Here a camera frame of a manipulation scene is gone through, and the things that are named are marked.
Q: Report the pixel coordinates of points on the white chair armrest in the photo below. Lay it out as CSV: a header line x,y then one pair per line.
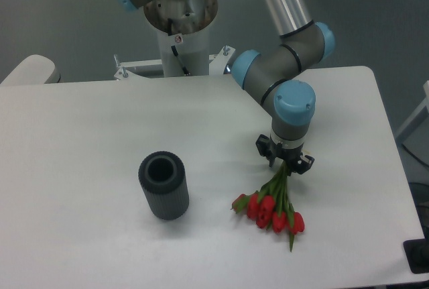
x,y
34,69

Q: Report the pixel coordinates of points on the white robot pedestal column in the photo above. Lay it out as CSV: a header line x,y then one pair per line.
x,y
183,28

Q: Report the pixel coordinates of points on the black device at table edge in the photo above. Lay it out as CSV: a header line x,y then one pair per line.
x,y
417,255

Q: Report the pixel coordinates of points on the red tulip bouquet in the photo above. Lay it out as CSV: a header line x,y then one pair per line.
x,y
271,208

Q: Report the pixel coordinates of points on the white pedestal base frame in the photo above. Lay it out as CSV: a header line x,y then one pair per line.
x,y
218,64

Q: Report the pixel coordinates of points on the white furniture frame right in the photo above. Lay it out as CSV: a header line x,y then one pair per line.
x,y
414,120

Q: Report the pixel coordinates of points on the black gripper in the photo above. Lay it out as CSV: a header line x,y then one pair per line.
x,y
286,150

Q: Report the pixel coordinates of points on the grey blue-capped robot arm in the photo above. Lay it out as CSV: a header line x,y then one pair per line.
x,y
271,80

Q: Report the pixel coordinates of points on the dark grey ribbed vase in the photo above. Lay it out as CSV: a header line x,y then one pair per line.
x,y
162,177

